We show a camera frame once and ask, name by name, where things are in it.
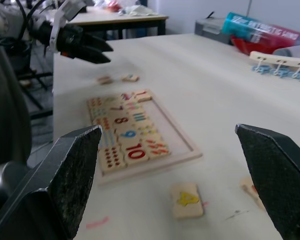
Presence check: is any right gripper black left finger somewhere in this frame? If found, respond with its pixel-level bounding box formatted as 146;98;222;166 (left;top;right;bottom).
0;124;103;240

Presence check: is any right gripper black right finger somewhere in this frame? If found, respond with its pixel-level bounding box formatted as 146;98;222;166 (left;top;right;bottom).
234;123;300;240

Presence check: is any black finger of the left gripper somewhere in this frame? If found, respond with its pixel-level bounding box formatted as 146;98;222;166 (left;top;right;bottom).
83;31;115;53
74;45;112;65

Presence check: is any wooden number 2 tile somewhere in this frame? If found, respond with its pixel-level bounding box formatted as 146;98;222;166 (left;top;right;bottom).
96;75;114;86

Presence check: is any wooden number 1 tile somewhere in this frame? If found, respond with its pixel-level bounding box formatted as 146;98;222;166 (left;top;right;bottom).
131;89;154;103

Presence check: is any wooden number 5 tile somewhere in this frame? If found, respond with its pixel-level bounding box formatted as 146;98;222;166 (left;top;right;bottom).
239;176;266;211

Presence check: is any wooden number 3 tile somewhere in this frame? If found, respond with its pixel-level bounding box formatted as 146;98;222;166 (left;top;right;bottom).
121;73;141;83

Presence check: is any wooden number 7 tile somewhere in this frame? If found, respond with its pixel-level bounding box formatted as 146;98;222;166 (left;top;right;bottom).
107;104;129;115

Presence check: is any wooden number 8 tile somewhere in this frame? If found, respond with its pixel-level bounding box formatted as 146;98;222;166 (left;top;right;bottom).
109;113;134;129

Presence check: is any wooden number 9 tile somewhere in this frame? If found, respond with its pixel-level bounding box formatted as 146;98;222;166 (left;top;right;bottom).
115;127;141;144

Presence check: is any wooden number 10 tile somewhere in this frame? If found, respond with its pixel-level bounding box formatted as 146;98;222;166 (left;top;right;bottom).
121;141;151;164

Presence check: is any wooden number 4 tile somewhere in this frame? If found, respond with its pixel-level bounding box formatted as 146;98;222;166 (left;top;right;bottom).
170;182;205;221

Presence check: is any wooden number puzzle board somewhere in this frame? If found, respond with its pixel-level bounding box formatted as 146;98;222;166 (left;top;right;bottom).
86;88;204;186

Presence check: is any beige background table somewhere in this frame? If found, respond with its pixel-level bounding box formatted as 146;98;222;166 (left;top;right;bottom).
66;5;170;41

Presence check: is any six red items picture tile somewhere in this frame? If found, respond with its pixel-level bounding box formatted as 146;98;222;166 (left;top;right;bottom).
87;96;108;108

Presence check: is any crumpled white bag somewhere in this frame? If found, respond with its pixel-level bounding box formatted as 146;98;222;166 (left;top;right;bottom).
118;4;154;17

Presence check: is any red car picture tile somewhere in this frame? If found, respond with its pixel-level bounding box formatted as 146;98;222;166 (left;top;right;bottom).
119;91;136;101

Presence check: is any seven blue items picture tile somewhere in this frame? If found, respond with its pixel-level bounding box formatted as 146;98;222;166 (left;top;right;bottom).
89;106;111;119

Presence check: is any ice pops picture tile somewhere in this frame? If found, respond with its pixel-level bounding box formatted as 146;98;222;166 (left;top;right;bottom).
126;100;144;113

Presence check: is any ten dark dots picture tile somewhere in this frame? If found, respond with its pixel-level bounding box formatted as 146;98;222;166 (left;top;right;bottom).
99;146;128;176

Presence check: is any black metal floor stand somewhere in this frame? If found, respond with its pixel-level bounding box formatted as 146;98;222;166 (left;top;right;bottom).
14;37;54;121

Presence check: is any eight red items picture tile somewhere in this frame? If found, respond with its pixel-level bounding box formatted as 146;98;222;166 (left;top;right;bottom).
93;116;116;131

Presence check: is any nine blue stripes picture tile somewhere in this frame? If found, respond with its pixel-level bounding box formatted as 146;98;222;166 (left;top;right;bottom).
96;129;121;149

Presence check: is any blue bars picture tile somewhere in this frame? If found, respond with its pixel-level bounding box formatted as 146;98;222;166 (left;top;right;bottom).
129;111;151;126

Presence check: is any grey robot torso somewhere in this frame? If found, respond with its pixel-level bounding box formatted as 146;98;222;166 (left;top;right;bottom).
0;41;32;201

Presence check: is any four fruits picture tile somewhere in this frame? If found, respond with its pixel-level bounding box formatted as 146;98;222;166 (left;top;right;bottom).
137;124;164;139

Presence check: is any grey plastic tool box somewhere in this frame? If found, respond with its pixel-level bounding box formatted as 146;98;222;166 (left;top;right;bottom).
194;11;233;46

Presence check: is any five carrots picture tile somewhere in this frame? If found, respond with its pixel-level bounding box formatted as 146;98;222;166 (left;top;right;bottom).
144;138;171;158

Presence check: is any cream hanger with blue clips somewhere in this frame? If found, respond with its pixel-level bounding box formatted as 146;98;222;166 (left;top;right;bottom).
249;50;300;82

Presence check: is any red plastic bowl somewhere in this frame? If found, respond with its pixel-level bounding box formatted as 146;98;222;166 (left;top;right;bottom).
230;34;300;56

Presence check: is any blue Antarctic Wind package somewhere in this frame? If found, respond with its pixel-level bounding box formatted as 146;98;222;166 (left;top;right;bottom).
222;12;300;48

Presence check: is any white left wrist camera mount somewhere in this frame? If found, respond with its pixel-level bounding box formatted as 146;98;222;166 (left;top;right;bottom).
46;0;88;54

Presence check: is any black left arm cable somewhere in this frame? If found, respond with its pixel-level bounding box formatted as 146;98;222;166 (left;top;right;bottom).
13;0;56;45

